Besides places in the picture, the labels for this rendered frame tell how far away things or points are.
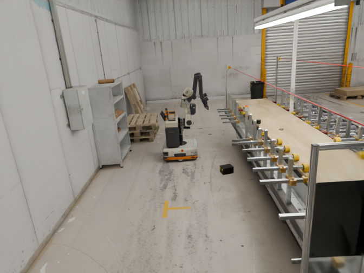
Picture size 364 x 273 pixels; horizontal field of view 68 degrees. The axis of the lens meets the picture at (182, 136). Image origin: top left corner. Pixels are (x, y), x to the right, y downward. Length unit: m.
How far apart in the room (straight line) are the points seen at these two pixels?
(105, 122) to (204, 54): 6.81
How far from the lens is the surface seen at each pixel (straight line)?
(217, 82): 11.21
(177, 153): 5.15
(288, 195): 2.61
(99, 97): 4.99
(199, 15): 11.16
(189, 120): 5.15
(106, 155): 5.28
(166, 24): 11.14
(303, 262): 1.25
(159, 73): 11.15
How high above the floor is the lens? 2.09
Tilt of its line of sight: 18 degrees down
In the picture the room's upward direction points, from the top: 4 degrees counter-clockwise
